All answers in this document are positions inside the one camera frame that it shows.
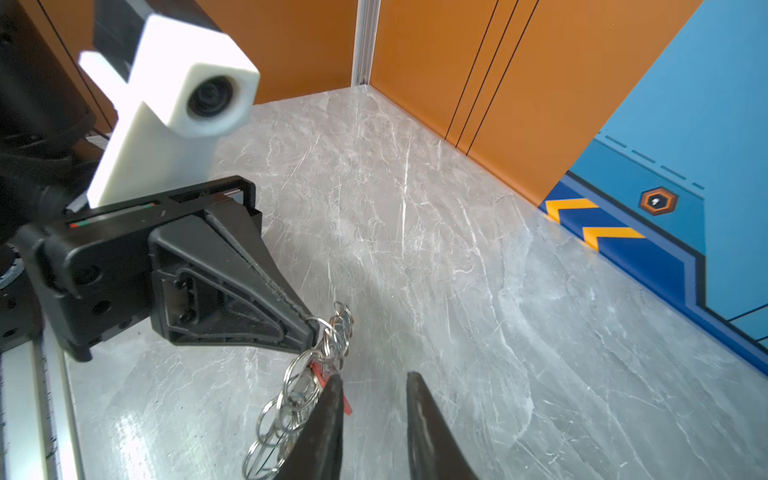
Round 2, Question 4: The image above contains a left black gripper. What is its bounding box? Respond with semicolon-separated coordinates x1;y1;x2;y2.
11;176;315;362

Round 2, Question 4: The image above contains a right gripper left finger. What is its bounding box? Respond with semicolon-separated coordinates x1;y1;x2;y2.
290;375;344;479

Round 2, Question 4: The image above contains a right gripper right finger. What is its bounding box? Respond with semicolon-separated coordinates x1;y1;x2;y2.
406;371;477;480

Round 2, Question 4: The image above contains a key with red tag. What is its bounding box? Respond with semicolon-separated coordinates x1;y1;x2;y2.
308;358;355;416

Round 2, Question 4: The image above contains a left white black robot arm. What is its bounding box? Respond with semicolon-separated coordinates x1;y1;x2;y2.
1;1;319;362

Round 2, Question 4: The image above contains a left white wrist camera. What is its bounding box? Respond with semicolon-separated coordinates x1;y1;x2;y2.
79;14;260;208

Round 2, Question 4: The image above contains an aluminium front rail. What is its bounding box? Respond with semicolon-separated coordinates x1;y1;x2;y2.
1;331;85;479

